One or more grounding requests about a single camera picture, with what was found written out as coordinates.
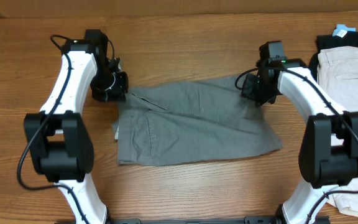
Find grey shorts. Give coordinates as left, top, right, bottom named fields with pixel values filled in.
left=112, top=76, right=283, bottom=166

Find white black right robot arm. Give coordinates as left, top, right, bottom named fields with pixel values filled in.
left=236, top=40, right=358, bottom=224

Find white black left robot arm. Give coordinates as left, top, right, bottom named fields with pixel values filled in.
left=16, top=29, right=129, bottom=223

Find beige folded shorts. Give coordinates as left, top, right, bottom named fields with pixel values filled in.
left=317, top=46, right=358, bottom=217

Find light blue clothing tag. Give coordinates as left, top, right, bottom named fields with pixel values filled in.
left=332, top=24, right=357, bottom=38

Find black folded garment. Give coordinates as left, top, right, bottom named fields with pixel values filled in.
left=309, top=31, right=358, bottom=80

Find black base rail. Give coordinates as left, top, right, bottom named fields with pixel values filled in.
left=104, top=215, right=331, bottom=224

